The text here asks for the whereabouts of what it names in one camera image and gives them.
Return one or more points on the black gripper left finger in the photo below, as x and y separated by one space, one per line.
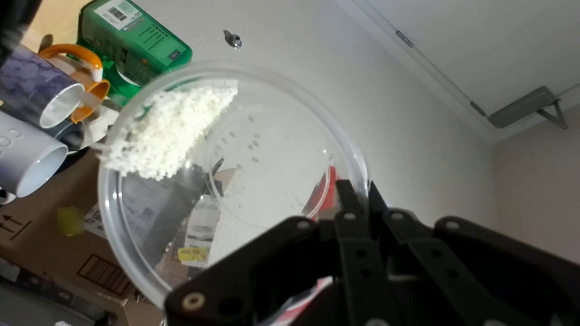
272 272

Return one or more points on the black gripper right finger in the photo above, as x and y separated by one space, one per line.
482 272

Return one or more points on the green square soap bottle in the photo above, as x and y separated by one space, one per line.
138 42

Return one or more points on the open cardboard box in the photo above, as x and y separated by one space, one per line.
55 241

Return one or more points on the grey wall bracket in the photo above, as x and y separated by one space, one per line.
522 107

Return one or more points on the metal wall screw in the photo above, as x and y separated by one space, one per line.
232 38

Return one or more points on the orange mug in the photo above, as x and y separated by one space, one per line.
91 78

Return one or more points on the blue patterned mug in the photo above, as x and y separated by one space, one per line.
29 83

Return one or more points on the white rice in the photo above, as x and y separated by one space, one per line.
163 132

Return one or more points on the tall white mug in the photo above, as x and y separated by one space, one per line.
24 156

